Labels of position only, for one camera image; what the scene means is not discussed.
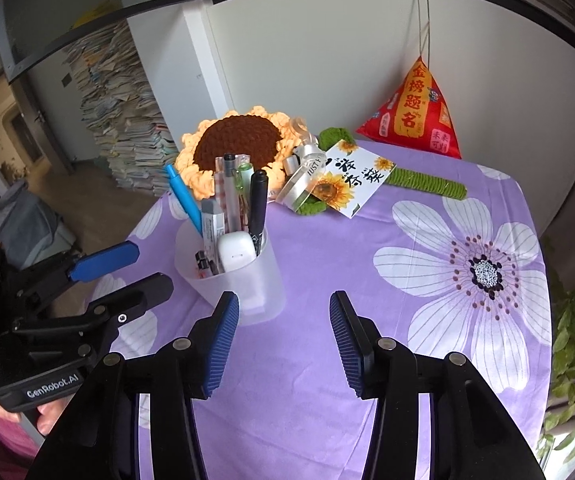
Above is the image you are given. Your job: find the thin hanging string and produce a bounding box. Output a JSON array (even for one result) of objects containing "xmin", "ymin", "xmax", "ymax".
[{"xmin": 414, "ymin": 0, "xmax": 433, "ymax": 58}]

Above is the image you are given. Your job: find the light green pen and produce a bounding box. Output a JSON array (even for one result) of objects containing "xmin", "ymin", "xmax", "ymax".
[{"xmin": 237, "ymin": 155, "xmax": 254, "ymax": 226}]

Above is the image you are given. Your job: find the person's left hand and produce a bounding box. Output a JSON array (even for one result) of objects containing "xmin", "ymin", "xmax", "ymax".
[{"xmin": 34, "ymin": 395, "xmax": 75, "ymax": 436}]

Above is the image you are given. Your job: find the sunflower print card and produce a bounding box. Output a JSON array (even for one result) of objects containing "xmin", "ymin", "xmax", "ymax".
[{"xmin": 310, "ymin": 140, "xmax": 398, "ymax": 220}]

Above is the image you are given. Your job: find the blue pen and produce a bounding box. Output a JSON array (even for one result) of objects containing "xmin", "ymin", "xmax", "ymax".
[{"xmin": 164, "ymin": 162, "xmax": 204, "ymax": 238}]

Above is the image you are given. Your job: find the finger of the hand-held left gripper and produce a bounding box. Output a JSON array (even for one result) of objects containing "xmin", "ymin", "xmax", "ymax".
[
  {"xmin": 14, "ymin": 240, "xmax": 140, "ymax": 311},
  {"xmin": 12, "ymin": 272, "xmax": 174, "ymax": 357}
]

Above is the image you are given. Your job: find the wooden door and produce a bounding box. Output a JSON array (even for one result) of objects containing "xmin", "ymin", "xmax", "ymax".
[{"xmin": 0, "ymin": 67, "xmax": 53, "ymax": 181}]

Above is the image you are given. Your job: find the black marker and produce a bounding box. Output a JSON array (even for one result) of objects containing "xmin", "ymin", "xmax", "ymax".
[{"xmin": 247, "ymin": 170, "xmax": 269, "ymax": 256}]

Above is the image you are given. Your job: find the glass cabinet door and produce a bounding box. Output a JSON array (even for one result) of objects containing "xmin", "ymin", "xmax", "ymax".
[{"xmin": 0, "ymin": 0, "xmax": 213, "ymax": 83}]

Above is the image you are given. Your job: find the grey chair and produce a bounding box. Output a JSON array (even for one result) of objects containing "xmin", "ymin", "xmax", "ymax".
[{"xmin": 0, "ymin": 182, "xmax": 80, "ymax": 271}]

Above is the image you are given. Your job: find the red pyramid pouch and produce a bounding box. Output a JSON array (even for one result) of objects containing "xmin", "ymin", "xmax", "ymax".
[{"xmin": 356, "ymin": 55, "xmax": 463, "ymax": 160}]

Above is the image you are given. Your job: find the grey sleeved eraser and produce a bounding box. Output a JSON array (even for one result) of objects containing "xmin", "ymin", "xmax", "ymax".
[{"xmin": 200, "ymin": 197, "xmax": 228, "ymax": 276}]

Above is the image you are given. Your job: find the tall pile of papers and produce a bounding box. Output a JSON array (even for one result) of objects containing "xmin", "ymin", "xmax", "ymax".
[{"xmin": 62, "ymin": 22, "xmax": 178, "ymax": 196}]

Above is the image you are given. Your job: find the translucent plastic cup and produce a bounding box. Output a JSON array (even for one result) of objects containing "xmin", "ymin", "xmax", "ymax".
[{"xmin": 174, "ymin": 217, "xmax": 287, "ymax": 331}]

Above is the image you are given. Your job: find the crochet sunflower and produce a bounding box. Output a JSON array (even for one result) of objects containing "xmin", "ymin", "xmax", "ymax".
[{"xmin": 174, "ymin": 106, "xmax": 308, "ymax": 200}]

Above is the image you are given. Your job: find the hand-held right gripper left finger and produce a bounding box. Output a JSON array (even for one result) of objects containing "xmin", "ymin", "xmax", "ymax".
[{"xmin": 32, "ymin": 291, "xmax": 240, "ymax": 480}]

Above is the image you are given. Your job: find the green ruler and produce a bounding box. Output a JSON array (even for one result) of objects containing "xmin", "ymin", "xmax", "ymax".
[{"xmin": 385, "ymin": 167, "xmax": 468, "ymax": 201}]

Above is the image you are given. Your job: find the white clear pen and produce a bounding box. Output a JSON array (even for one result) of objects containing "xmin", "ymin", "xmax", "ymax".
[{"xmin": 222, "ymin": 152, "xmax": 240, "ymax": 233}]

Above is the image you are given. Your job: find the yellow paper item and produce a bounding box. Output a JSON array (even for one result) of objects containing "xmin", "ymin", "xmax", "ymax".
[{"xmin": 74, "ymin": 0, "xmax": 118, "ymax": 23}]

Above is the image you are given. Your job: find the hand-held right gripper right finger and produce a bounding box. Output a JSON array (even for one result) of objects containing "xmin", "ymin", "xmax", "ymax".
[{"xmin": 329, "ymin": 290, "xmax": 548, "ymax": 480}]

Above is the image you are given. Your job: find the purple floral tablecloth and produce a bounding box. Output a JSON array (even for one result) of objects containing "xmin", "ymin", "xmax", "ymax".
[{"xmin": 90, "ymin": 140, "xmax": 553, "ymax": 480}]

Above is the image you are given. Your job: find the green crochet leaf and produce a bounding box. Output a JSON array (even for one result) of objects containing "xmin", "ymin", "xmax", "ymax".
[
  {"xmin": 295, "ymin": 199, "xmax": 331, "ymax": 217},
  {"xmin": 317, "ymin": 126, "xmax": 357, "ymax": 151}
]

